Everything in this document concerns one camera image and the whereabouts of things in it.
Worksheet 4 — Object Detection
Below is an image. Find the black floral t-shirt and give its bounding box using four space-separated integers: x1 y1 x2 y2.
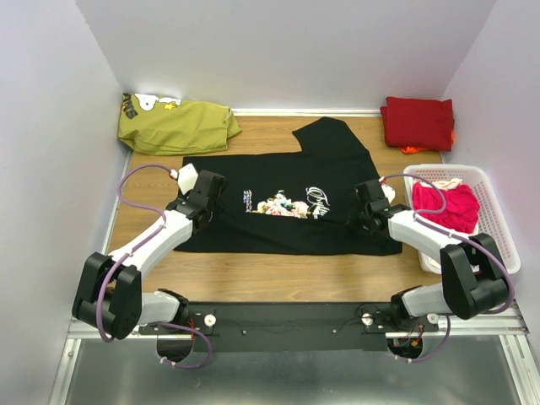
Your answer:
178 117 402 256

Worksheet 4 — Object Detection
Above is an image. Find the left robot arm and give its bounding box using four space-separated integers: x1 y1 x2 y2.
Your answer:
72 165 226 343

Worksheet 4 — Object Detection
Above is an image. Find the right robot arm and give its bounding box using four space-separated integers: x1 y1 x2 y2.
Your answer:
348 178 515 331

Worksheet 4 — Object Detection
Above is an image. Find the orange folded t-shirt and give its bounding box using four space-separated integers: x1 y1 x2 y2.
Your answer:
398 130 456 154

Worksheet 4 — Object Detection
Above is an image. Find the olive green folded t-shirt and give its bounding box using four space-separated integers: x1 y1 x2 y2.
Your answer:
117 93 242 156

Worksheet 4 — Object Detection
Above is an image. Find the red folded t-shirt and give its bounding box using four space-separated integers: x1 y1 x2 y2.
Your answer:
380 96 455 152

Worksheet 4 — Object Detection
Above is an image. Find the white plastic basket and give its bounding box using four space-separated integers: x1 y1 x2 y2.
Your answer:
404 164 521 274

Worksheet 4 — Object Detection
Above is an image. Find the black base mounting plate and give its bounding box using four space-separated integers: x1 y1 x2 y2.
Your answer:
138 300 440 354

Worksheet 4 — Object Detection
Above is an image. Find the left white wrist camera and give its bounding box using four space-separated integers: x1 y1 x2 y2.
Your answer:
169 164 198 195

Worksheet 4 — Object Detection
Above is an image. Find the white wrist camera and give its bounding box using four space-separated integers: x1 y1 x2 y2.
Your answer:
169 164 198 195
379 177 396 204

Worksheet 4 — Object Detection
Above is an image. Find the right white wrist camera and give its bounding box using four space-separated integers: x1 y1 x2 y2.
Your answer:
379 177 396 204

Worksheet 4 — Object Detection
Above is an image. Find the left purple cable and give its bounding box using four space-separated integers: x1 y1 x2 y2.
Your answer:
94 163 212 370

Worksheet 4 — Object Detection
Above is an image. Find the aluminium frame rail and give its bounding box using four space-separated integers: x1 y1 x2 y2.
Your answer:
51 306 539 404

